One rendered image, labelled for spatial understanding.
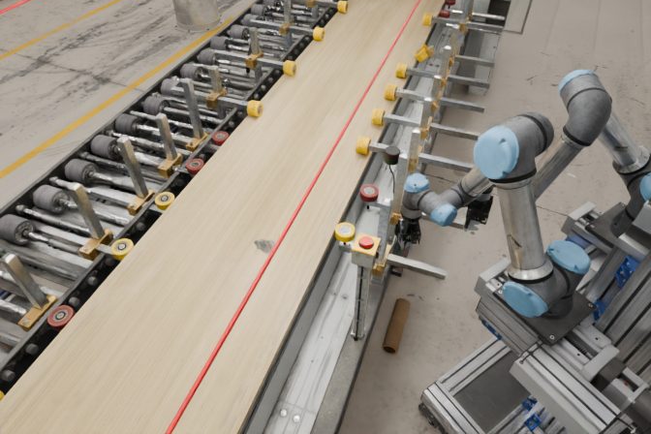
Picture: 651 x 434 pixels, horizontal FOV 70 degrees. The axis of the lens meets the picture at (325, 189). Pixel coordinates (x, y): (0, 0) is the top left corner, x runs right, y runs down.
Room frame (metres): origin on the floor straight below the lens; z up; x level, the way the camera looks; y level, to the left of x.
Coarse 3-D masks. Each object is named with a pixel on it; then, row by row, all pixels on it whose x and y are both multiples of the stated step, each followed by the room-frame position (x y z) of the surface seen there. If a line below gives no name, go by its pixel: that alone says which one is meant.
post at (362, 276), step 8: (360, 272) 0.89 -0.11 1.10; (368, 272) 0.89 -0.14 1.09; (360, 280) 0.88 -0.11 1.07; (368, 280) 0.90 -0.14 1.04; (360, 288) 0.88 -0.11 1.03; (360, 296) 0.89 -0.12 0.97; (360, 304) 0.89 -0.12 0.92; (360, 312) 0.89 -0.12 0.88; (360, 320) 0.88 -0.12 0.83; (360, 328) 0.88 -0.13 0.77; (352, 336) 0.89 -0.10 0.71; (360, 336) 0.88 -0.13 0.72
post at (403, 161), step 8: (400, 160) 1.37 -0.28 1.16; (408, 160) 1.38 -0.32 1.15; (400, 168) 1.37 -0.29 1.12; (400, 176) 1.37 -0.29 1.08; (400, 184) 1.36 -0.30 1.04; (400, 192) 1.36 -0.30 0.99; (400, 200) 1.36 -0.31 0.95; (392, 208) 1.37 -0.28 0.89; (400, 208) 1.37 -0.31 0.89; (392, 224) 1.37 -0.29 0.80; (392, 232) 1.36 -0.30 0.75
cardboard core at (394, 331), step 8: (400, 304) 1.43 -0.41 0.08; (408, 304) 1.44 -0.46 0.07; (392, 312) 1.40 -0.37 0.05; (400, 312) 1.38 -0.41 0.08; (392, 320) 1.34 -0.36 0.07; (400, 320) 1.34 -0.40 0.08; (392, 328) 1.29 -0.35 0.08; (400, 328) 1.29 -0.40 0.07; (392, 336) 1.24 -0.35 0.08; (400, 336) 1.25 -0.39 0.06; (384, 344) 1.21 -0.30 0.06; (392, 344) 1.20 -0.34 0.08; (392, 352) 1.19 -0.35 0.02
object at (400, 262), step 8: (344, 248) 1.22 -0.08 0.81; (392, 256) 1.18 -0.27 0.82; (392, 264) 1.15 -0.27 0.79; (400, 264) 1.14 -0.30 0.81; (408, 264) 1.13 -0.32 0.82; (416, 264) 1.13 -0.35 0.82; (424, 264) 1.13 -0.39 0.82; (424, 272) 1.11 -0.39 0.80; (432, 272) 1.10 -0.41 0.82; (440, 272) 1.10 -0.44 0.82
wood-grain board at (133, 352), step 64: (384, 0) 3.57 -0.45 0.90; (320, 64) 2.58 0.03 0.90; (384, 64) 2.58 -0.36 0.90; (256, 128) 1.93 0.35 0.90; (320, 128) 1.93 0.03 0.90; (384, 128) 1.94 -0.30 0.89; (192, 192) 1.46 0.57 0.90; (256, 192) 1.46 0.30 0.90; (320, 192) 1.46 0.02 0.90; (128, 256) 1.11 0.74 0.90; (192, 256) 1.11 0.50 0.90; (256, 256) 1.11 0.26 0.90; (320, 256) 1.11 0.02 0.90; (128, 320) 0.84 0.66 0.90; (192, 320) 0.84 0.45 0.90; (256, 320) 0.84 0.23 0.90; (64, 384) 0.62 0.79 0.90; (128, 384) 0.62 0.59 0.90; (192, 384) 0.62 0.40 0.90; (256, 384) 0.62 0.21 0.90
